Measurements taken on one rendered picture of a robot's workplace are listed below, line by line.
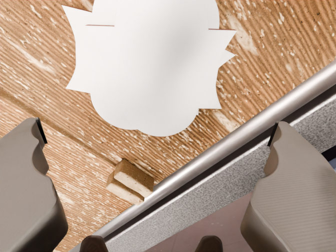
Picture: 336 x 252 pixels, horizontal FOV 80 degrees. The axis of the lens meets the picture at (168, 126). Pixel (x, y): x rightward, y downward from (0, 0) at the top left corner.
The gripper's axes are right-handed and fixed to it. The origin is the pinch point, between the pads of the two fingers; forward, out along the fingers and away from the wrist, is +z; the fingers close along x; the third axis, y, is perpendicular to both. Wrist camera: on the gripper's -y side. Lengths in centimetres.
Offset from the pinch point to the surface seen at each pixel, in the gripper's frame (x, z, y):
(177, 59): 1.5, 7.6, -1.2
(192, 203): 5.7, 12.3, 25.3
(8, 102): -17.4, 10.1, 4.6
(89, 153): -9.6, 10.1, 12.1
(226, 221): 63, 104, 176
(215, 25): 4.8, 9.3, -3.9
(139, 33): -1.9, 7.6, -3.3
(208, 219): 45, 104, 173
